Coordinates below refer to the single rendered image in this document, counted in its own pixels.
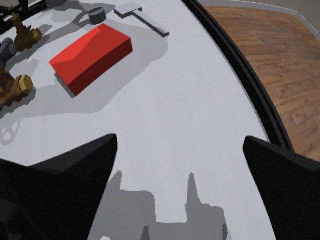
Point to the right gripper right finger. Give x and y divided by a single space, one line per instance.
289 185

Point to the red block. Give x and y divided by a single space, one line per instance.
90 56

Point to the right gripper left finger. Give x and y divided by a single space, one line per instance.
60 197

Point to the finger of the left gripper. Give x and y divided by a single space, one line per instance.
3 24
24 7

